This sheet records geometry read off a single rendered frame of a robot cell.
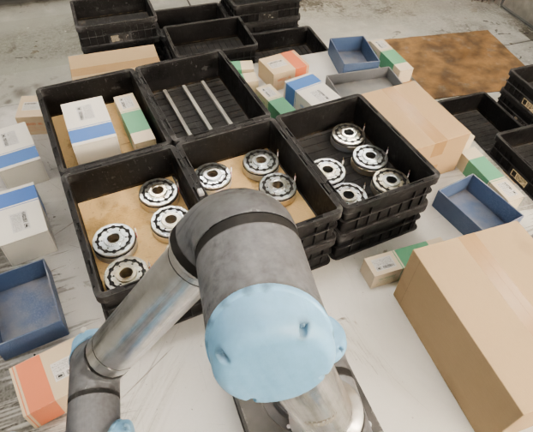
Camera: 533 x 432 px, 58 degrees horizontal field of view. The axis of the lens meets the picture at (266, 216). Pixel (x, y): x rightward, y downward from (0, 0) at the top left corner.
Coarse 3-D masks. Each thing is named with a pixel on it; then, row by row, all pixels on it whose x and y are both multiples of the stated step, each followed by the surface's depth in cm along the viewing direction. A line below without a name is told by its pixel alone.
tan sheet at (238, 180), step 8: (224, 160) 141; (232, 160) 141; (240, 160) 141; (232, 168) 139; (240, 168) 139; (280, 168) 139; (232, 176) 137; (240, 176) 137; (232, 184) 134; (240, 184) 134; (248, 184) 135; (256, 184) 135; (296, 192) 133; (296, 200) 131; (288, 208) 129; (296, 208) 129; (304, 208) 129; (296, 216) 128; (304, 216) 128; (312, 216) 128
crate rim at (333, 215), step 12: (264, 120) 138; (216, 132) 133; (228, 132) 134; (180, 144) 130; (288, 144) 132; (300, 156) 129; (192, 168) 124; (312, 168) 125; (204, 192) 119; (324, 192) 120; (336, 204) 117; (324, 216) 115; (336, 216) 116; (300, 228) 113; (312, 228) 115
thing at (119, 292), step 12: (132, 156) 126; (144, 156) 127; (180, 156) 127; (84, 168) 122; (96, 168) 123; (180, 168) 124; (192, 180) 121; (72, 204) 114; (72, 216) 112; (84, 240) 107; (84, 252) 105; (96, 276) 101; (96, 288) 99; (120, 288) 100; (132, 288) 100; (108, 300) 99
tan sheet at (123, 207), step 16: (128, 192) 131; (80, 208) 127; (96, 208) 127; (112, 208) 127; (128, 208) 127; (96, 224) 123; (128, 224) 124; (144, 224) 124; (144, 240) 120; (96, 256) 117; (144, 256) 117
